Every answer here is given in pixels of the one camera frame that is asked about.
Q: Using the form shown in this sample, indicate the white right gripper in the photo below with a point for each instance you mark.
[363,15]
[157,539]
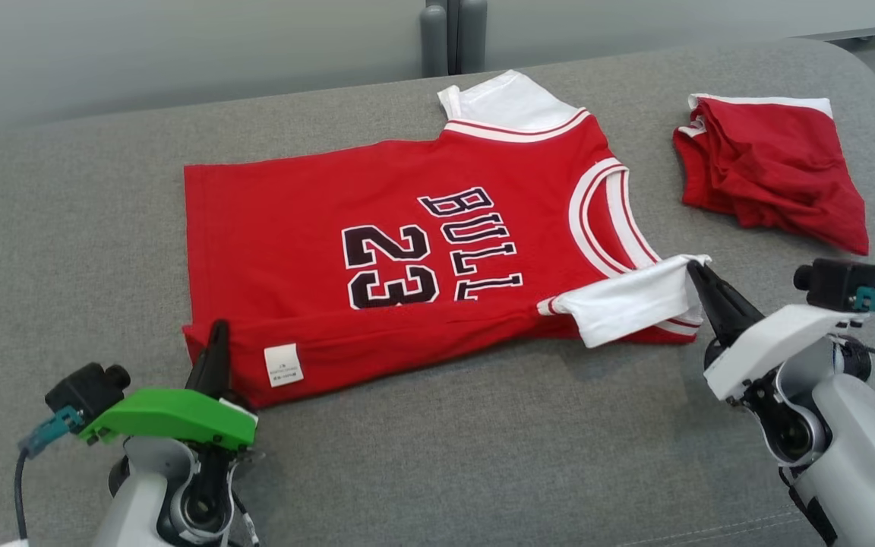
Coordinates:
[772,342]

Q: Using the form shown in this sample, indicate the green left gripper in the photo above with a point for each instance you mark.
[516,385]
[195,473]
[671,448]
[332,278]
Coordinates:
[179,418]

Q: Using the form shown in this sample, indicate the red shorts white trim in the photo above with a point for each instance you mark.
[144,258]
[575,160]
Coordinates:
[779,167]

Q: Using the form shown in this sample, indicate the red basketball jersey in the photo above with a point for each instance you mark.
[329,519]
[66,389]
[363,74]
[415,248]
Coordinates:
[293,205]

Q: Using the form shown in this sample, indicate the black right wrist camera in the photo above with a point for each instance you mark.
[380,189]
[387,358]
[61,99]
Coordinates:
[836,285]

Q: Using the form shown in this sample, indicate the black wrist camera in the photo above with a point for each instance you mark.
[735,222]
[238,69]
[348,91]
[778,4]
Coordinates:
[836,285]
[84,391]

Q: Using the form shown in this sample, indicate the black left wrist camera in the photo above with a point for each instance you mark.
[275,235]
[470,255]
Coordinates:
[84,391]

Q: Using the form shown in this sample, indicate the teal left camera connector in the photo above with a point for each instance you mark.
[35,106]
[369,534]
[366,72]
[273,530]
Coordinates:
[46,433]

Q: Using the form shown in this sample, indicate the grey partition post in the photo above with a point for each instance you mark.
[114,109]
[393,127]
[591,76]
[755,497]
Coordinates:
[472,34]
[434,38]

